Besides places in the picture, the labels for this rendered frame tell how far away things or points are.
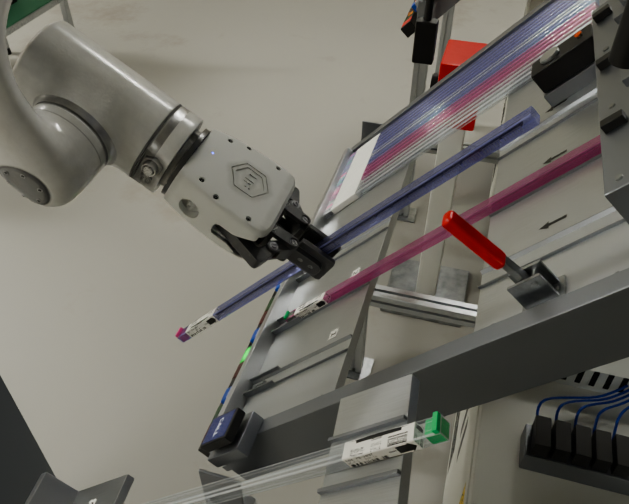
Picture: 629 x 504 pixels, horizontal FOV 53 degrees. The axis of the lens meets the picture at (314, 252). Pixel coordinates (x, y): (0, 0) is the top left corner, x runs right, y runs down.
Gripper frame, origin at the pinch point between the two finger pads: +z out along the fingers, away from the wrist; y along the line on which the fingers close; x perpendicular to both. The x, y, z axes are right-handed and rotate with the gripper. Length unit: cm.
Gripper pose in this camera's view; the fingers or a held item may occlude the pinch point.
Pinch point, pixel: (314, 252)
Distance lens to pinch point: 63.1
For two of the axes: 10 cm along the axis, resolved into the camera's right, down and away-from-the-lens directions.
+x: -5.2, 5.2, 6.8
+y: 2.9, -6.4, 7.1
